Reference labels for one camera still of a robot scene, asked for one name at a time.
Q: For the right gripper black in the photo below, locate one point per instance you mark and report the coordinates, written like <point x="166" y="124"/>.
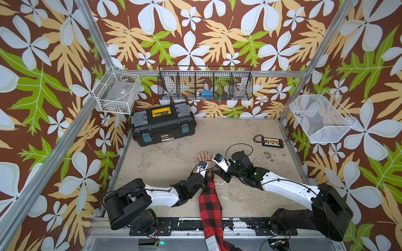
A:
<point x="222" y="173"/>

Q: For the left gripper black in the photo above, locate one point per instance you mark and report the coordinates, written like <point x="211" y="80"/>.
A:
<point x="204" y="184"/>

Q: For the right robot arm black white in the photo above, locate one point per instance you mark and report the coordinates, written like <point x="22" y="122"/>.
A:
<point x="324" y="209"/>

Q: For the forearm in red plaid sleeve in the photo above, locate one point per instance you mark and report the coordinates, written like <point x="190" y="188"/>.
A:
<point x="212" y="219"/>

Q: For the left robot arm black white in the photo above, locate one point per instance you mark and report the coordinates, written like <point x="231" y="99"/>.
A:
<point x="128" y="202"/>

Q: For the person's bare hand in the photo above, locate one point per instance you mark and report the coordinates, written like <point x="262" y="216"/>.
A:
<point x="204" y="157"/>

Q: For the black toolbox with yellow label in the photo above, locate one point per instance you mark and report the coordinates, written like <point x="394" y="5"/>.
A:
<point x="162" y="124"/>

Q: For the blue item in black basket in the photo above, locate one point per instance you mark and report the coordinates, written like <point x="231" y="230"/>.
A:
<point x="207" y="95"/>

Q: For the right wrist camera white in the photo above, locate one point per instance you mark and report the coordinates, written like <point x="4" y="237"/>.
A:
<point x="220" y="161"/>

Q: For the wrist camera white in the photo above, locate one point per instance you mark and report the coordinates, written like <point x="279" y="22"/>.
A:
<point x="202" y="168"/>
<point x="220" y="161"/>

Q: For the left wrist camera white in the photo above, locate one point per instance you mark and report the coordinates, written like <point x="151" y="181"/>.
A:
<point x="202" y="168"/>

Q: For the black power strip with cable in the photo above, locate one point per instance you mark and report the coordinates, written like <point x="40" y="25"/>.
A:
<point x="269" y="142"/>

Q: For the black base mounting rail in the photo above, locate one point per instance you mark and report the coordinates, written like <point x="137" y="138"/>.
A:
<point x="165" y="226"/>

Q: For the black wire basket rear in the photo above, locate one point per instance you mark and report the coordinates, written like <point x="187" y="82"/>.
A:
<point x="189" y="81"/>

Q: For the white wire basket right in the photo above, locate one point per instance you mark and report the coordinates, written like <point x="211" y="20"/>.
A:
<point x="323" y="119"/>

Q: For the white wire basket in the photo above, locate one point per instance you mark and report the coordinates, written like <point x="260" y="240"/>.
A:
<point x="117" y="91"/>
<point x="323" y="119"/>

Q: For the white wire basket left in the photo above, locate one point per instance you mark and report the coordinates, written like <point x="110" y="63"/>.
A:
<point x="117" y="91"/>

